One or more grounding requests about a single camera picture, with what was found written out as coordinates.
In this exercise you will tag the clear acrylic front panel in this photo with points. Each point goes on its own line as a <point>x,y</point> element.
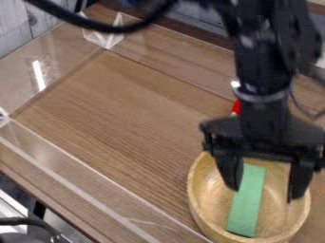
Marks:
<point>92,201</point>

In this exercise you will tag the brown wooden bowl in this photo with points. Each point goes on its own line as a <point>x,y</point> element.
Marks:
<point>211,199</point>

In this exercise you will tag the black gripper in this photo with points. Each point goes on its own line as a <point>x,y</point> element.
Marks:
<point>268,133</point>

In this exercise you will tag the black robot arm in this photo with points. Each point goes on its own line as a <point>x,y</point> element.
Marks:
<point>277,46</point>

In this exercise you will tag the green rectangular block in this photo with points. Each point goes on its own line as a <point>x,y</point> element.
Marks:
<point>244,215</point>

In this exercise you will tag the black table leg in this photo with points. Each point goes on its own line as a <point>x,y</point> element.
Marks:
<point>39,210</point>

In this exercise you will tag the clear acrylic corner bracket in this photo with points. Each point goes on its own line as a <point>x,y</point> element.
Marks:
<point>105,40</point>

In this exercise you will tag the red plush strawberry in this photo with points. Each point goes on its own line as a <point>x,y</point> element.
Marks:
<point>236,111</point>

